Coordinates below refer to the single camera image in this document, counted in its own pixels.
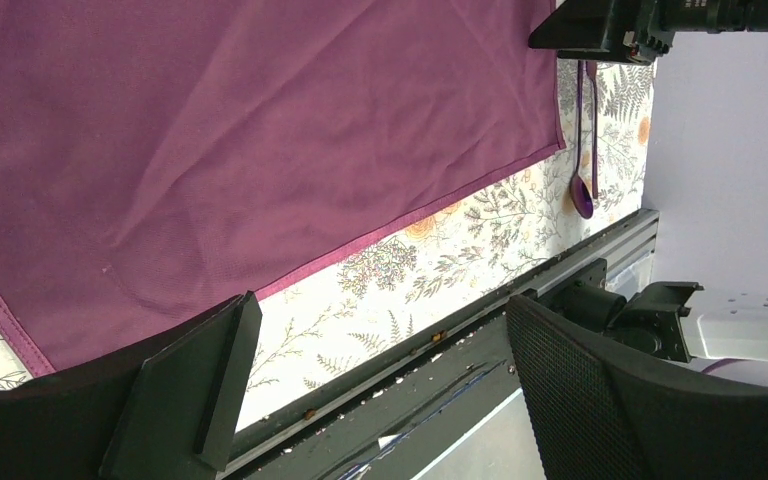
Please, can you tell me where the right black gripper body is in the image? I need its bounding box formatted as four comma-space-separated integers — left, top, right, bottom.
607, 0, 675, 65

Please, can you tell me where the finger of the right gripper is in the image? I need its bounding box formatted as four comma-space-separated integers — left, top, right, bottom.
528, 0, 623, 63

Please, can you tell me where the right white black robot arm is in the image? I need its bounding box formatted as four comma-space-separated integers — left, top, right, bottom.
529, 1, 768, 371

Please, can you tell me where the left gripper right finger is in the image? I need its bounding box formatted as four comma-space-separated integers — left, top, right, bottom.
505, 296, 768, 479

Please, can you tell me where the purple cloth napkin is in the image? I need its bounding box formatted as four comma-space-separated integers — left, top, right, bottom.
0, 1, 563, 375

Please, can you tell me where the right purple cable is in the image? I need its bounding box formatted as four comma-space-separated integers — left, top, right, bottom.
700, 357, 746, 376

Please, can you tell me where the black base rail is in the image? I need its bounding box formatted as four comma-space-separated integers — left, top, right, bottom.
225, 209, 659, 479

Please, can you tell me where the floral tablecloth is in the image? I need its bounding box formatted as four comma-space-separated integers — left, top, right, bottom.
0, 58, 656, 430

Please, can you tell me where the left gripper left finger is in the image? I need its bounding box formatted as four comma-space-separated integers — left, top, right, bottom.
0, 293, 262, 479

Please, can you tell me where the purple plastic spoon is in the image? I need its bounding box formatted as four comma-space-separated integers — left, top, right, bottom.
568, 59, 596, 221

